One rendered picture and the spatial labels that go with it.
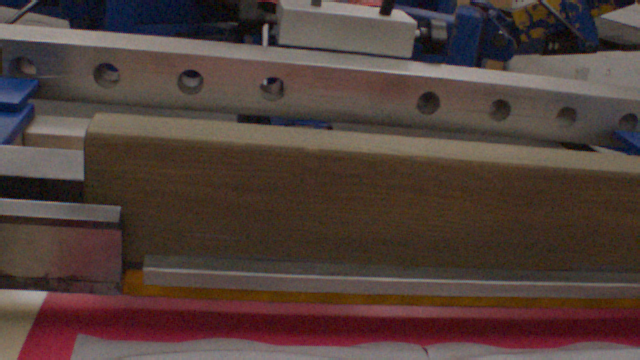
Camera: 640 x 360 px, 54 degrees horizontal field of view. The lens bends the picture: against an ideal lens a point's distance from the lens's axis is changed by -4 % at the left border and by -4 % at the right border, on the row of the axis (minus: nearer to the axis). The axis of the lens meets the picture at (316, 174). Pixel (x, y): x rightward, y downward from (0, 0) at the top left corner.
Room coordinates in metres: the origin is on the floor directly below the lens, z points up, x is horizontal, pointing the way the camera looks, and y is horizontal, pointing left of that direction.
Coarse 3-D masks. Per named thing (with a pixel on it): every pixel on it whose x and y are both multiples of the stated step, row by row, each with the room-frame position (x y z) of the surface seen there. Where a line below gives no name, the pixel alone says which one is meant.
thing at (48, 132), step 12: (36, 120) 0.45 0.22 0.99; (48, 120) 0.45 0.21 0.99; (60, 120) 0.46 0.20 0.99; (72, 120) 0.46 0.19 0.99; (84, 120) 0.46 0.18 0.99; (24, 132) 0.42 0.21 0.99; (36, 132) 0.43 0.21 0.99; (48, 132) 0.43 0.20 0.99; (60, 132) 0.43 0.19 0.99; (72, 132) 0.44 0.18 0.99; (84, 132) 0.44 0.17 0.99; (12, 144) 0.40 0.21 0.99; (24, 144) 0.42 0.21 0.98; (36, 144) 0.43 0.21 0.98; (48, 144) 0.43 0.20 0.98; (60, 144) 0.43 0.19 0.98; (72, 144) 0.43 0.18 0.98
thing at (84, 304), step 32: (64, 320) 0.27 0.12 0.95; (96, 320) 0.27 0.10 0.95; (128, 320) 0.28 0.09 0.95; (160, 320) 0.28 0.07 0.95; (192, 320) 0.28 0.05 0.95; (224, 320) 0.29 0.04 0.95; (256, 320) 0.29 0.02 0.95; (288, 320) 0.30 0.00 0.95; (320, 320) 0.30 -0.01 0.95; (352, 320) 0.31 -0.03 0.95; (384, 320) 0.31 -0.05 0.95; (32, 352) 0.24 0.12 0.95; (64, 352) 0.24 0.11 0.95
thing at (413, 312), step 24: (408, 312) 0.32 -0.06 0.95; (432, 312) 0.32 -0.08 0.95; (456, 312) 0.33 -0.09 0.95; (480, 312) 0.33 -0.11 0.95; (504, 312) 0.33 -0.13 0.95; (528, 312) 0.34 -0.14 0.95; (552, 312) 0.34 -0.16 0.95; (576, 312) 0.34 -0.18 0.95; (600, 312) 0.35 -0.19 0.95; (624, 312) 0.35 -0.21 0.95; (432, 336) 0.30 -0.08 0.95; (456, 336) 0.30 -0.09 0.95; (480, 336) 0.31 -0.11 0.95; (504, 336) 0.31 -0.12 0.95; (528, 336) 0.31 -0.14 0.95; (552, 336) 0.31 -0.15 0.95; (576, 336) 0.32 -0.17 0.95; (600, 336) 0.32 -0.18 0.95; (624, 336) 0.32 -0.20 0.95
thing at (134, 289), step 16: (128, 288) 0.29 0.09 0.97; (144, 288) 0.29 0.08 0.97; (160, 288) 0.29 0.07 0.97; (176, 288) 0.29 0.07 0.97; (192, 288) 0.29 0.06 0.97; (208, 288) 0.30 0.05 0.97; (368, 304) 0.31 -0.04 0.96; (384, 304) 0.31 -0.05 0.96; (400, 304) 0.32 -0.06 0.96; (416, 304) 0.32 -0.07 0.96; (432, 304) 0.32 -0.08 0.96; (448, 304) 0.32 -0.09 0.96; (464, 304) 0.32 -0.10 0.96; (480, 304) 0.33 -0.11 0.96; (496, 304) 0.33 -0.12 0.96; (512, 304) 0.33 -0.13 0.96; (528, 304) 0.33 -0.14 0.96; (544, 304) 0.33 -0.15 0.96; (560, 304) 0.34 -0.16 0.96; (576, 304) 0.34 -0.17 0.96; (592, 304) 0.34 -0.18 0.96; (608, 304) 0.34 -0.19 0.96; (624, 304) 0.34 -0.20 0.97
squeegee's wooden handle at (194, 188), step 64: (128, 128) 0.28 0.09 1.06; (192, 128) 0.29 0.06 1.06; (256, 128) 0.31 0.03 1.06; (128, 192) 0.28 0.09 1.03; (192, 192) 0.28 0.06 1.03; (256, 192) 0.29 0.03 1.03; (320, 192) 0.29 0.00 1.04; (384, 192) 0.30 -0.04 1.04; (448, 192) 0.31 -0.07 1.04; (512, 192) 0.31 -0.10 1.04; (576, 192) 0.32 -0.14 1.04; (128, 256) 0.28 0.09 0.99; (192, 256) 0.28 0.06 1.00; (256, 256) 0.29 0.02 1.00; (320, 256) 0.30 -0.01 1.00; (384, 256) 0.30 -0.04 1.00; (448, 256) 0.31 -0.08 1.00; (512, 256) 0.32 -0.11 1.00; (576, 256) 0.32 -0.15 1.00
